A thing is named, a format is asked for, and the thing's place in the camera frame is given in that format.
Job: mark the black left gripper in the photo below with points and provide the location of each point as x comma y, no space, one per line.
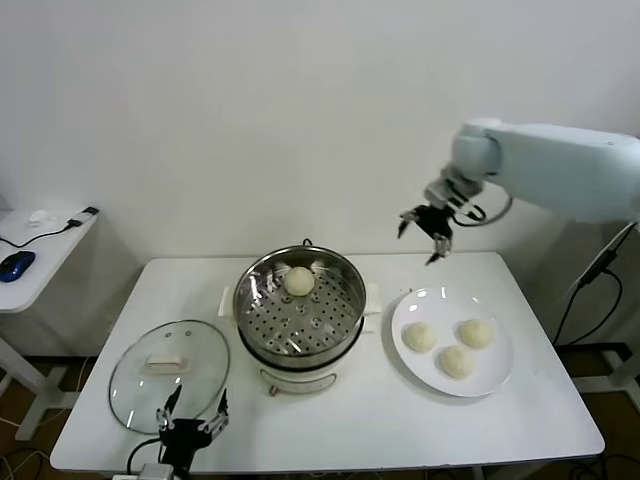
182,440

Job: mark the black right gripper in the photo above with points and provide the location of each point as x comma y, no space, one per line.
435,220

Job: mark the glass pot lid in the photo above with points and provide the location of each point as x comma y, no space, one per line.
165,364

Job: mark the white steamed baozi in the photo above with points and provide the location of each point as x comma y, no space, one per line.
456,361
476,333
299,281
420,337

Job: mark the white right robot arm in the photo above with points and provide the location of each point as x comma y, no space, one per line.
550,165

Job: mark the stainless steel steamer basket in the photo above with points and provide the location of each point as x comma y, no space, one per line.
300,325

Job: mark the white electric cooker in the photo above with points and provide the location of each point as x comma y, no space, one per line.
300,382

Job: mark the white round plate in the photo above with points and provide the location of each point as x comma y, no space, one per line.
495,372

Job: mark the white side table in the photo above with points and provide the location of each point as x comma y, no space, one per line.
45,270
620,372

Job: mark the blue computer mouse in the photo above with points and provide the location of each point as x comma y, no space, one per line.
17,265

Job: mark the crumpled white tissue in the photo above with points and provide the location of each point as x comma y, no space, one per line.
42,217

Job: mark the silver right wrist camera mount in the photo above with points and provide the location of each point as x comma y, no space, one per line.
452,190

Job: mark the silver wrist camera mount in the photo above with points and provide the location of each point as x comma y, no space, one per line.
155,471
452,190

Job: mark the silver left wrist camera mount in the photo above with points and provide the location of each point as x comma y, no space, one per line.
155,471

